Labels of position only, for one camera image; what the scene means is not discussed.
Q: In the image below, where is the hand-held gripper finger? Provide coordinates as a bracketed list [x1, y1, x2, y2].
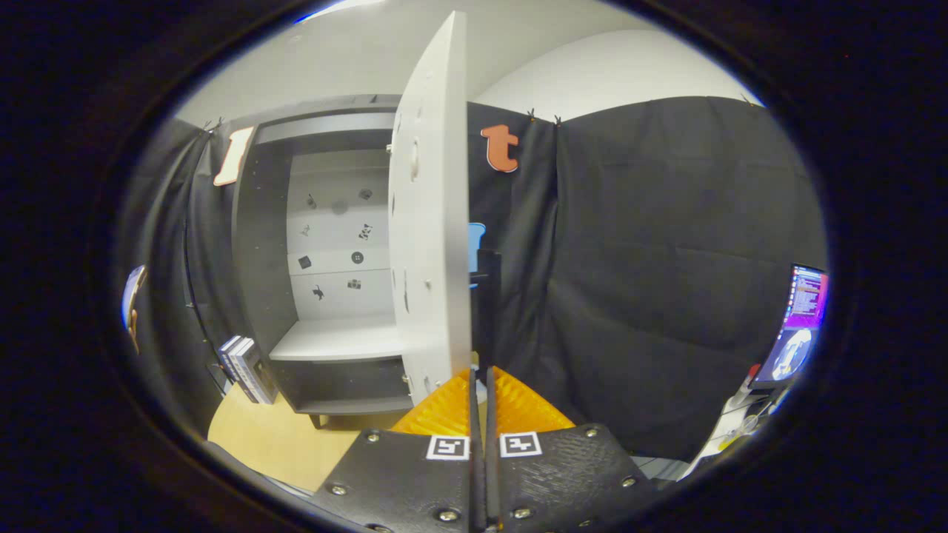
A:
[485, 365, 661, 533]
[307, 366, 484, 533]

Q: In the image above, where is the smartphone with lit screen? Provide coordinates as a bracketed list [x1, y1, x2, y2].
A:
[121, 265, 149, 355]

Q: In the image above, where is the white cabinet door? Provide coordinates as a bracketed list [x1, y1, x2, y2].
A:
[387, 11, 475, 406]

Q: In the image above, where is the computer monitor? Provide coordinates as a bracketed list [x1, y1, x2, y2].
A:
[748, 264, 829, 389]

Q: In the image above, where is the grey cabinet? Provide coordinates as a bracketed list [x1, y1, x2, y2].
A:
[231, 95, 415, 430]

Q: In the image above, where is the black backdrop cloth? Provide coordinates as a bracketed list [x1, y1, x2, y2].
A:
[115, 96, 829, 460]

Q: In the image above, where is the thin black cable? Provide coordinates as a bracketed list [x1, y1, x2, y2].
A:
[182, 215, 219, 363]

